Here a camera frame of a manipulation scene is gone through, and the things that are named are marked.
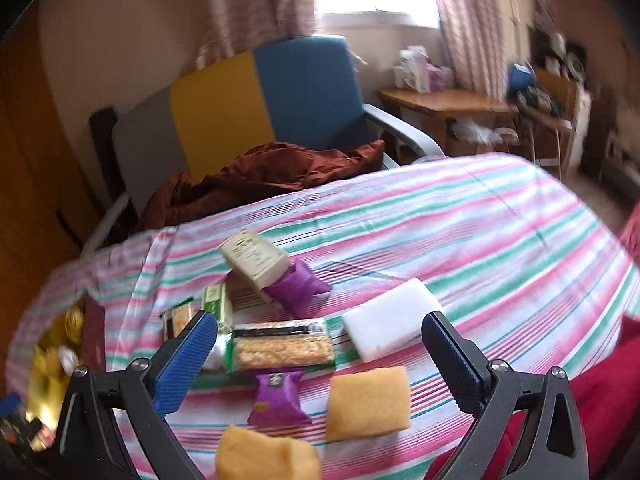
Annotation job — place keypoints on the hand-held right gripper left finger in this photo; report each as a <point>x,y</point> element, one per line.
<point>185,365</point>

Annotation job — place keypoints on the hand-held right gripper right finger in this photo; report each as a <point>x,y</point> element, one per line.
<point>456,367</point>

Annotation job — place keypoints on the white ball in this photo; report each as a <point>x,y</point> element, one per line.
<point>218,355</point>

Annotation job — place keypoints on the small brown cracker packet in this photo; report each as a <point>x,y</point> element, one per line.
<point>177,317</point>

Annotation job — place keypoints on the green packet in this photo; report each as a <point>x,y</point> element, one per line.
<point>217,305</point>

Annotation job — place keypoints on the white sponge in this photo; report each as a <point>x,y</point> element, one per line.
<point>390,317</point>

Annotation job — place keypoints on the yellow sponge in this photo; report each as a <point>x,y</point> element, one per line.
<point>265,455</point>
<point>367,402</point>

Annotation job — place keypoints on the long snack bar packet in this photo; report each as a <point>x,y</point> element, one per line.
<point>280,350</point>

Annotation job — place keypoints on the purple plastic piece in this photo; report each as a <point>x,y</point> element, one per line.
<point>277,400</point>

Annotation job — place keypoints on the beige box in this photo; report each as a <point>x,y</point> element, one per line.
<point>252,257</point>

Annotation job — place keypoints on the purple packet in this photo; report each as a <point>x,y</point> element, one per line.
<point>295,290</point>

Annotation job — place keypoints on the red cloth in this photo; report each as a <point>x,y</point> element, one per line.
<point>600,390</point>

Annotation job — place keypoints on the striped bedsheet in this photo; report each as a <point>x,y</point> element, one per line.
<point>450,220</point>

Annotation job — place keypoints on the brown cloth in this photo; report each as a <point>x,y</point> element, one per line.
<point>260,170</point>

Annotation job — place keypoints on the white plastic bag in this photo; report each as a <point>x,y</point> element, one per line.
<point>475,132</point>

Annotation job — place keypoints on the wooden wardrobe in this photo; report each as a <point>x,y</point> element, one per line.
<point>30,160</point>

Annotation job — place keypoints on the grey yellow blue sofa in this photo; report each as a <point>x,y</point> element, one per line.
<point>215,105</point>

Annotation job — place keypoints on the wooden desk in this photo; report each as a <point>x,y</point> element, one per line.
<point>440,100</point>

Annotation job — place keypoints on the wooden chair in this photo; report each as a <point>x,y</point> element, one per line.
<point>555,110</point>

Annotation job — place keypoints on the blue bag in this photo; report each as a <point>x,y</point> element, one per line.
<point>520,77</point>

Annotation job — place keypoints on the white carton on table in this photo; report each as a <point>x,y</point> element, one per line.
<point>412,67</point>

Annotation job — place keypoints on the pink patterned curtain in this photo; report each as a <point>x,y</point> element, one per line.
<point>260,0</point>
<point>470,20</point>

